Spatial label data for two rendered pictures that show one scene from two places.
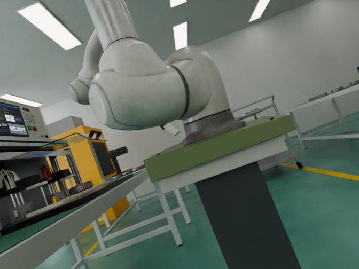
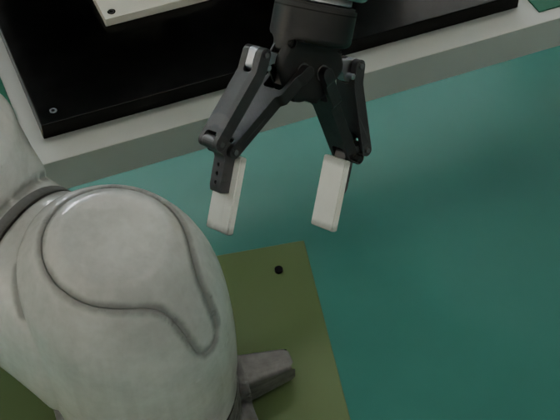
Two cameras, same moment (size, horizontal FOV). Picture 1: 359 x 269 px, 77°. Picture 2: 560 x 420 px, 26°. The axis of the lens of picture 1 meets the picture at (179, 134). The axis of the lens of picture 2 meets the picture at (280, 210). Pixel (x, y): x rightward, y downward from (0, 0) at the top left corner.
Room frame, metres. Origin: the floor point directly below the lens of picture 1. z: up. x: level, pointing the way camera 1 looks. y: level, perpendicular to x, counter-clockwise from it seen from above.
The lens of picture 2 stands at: (0.57, -0.70, 1.74)
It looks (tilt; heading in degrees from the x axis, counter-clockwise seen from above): 47 degrees down; 66
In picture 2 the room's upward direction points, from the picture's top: straight up
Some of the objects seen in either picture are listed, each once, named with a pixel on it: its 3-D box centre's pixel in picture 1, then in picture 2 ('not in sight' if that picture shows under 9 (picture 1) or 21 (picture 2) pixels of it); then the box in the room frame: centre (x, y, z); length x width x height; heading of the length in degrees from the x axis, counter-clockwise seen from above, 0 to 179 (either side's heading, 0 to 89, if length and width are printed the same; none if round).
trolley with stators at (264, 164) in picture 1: (255, 140); not in sight; (3.35, -1.01, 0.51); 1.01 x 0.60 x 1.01; 179
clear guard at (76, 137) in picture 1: (70, 145); not in sight; (1.23, 0.58, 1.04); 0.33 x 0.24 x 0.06; 89
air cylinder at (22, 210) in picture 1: (21, 212); not in sight; (0.93, 0.72, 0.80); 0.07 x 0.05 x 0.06; 179
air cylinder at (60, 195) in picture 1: (55, 198); not in sight; (1.17, 0.72, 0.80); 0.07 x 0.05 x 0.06; 179
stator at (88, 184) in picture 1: (81, 187); not in sight; (1.17, 0.57, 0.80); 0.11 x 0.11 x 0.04
